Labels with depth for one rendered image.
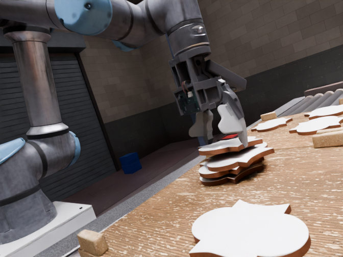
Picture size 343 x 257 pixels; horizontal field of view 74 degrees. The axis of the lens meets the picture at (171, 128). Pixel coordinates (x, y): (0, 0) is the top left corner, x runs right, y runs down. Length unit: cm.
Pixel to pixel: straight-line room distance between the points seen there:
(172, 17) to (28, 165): 51
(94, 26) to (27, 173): 44
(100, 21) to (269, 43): 543
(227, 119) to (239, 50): 552
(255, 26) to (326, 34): 140
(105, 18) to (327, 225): 40
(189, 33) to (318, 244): 36
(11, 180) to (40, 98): 23
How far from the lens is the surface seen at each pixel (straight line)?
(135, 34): 48
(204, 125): 51
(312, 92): 161
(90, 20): 39
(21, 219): 69
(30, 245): 65
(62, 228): 67
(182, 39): 45
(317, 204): 35
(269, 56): 573
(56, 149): 75
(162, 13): 48
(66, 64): 596
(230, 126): 44
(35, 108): 75
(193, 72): 45
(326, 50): 557
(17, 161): 69
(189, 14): 47
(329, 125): 68
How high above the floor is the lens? 111
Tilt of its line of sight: 5 degrees down
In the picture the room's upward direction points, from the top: 18 degrees counter-clockwise
